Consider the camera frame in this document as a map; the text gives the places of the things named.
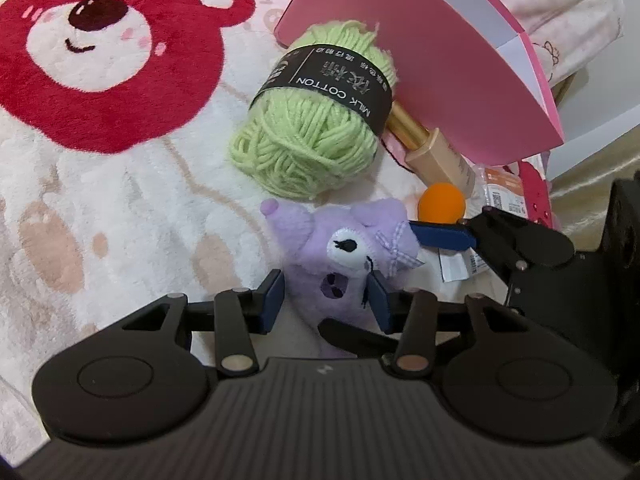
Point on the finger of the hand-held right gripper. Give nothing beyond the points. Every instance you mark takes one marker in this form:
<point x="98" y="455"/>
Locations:
<point x="350" y="337"/>
<point x="440" y="237"/>

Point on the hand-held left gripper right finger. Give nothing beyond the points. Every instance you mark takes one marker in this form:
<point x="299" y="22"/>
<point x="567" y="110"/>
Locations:
<point x="378" y="305"/>

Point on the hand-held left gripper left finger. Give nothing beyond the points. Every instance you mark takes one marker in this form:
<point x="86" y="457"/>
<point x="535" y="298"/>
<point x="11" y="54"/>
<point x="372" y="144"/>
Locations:
<point x="272" y="305"/>

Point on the orange sponge ball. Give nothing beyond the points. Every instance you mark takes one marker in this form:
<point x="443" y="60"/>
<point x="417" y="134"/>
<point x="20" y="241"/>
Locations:
<point x="441" y="202"/>

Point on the clear plastic packet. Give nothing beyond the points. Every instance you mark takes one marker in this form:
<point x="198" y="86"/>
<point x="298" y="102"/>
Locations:
<point x="500" y="195"/>

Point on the purple plush toy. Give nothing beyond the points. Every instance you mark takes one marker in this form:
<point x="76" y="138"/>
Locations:
<point x="310" y="240"/>

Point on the green yarn ball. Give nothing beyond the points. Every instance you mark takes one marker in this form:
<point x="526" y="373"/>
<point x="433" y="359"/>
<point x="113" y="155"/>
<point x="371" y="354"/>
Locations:
<point x="300" y="145"/>

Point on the pink cardboard box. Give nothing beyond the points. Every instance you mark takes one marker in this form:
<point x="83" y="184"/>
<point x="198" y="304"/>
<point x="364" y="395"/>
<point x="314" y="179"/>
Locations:
<point x="425" y="60"/>

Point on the foundation bottle with gold cap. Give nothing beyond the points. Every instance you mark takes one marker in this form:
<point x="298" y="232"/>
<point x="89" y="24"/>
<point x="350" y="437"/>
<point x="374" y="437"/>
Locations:
<point x="435" y="152"/>

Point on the beige curtain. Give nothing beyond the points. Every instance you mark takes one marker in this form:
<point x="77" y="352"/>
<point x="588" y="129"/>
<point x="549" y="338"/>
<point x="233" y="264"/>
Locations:
<point x="590" y="185"/>

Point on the red bear pouch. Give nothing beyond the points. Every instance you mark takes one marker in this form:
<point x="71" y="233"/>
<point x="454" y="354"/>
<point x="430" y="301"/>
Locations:
<point x="537" y="195"/>

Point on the white blanket with red bear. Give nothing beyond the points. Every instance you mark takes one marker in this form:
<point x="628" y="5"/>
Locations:
<point x="125" y="200"/>

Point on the pink printed quilt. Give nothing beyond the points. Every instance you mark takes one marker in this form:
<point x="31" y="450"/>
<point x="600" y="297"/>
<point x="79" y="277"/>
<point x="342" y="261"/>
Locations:
<point x="565" y="10"/>

